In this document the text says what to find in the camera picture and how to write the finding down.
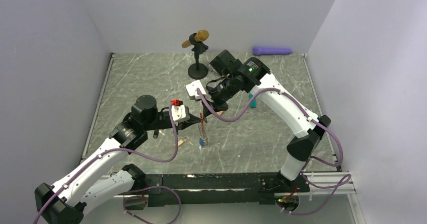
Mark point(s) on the gold microphone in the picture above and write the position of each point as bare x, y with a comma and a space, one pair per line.
197, 37

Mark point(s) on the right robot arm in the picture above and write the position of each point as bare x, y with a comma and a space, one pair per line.
255, 78

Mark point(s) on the yellow key tag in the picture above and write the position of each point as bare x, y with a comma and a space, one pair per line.
182, 141

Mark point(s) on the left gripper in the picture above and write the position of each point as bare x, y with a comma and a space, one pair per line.
192, 119

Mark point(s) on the black microphone stand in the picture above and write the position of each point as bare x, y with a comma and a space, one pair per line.
197, 70

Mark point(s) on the teal block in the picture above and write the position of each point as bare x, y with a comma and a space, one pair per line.
253, 103

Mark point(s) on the glitter silver microphone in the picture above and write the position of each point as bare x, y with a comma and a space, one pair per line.
211, 68

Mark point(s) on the purple microphone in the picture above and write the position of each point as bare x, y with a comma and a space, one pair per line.
258, 50

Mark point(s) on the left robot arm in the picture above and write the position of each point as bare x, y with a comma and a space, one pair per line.
74, 195

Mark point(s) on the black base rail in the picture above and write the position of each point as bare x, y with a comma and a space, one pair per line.
262, 187

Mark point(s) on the black tag with key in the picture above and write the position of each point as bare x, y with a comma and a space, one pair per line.
157, 133

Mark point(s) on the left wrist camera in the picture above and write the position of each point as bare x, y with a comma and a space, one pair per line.
180, 113

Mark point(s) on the red handled key holder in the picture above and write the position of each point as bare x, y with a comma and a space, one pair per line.
202, 130

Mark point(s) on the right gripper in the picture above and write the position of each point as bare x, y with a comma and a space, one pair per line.
215, 104

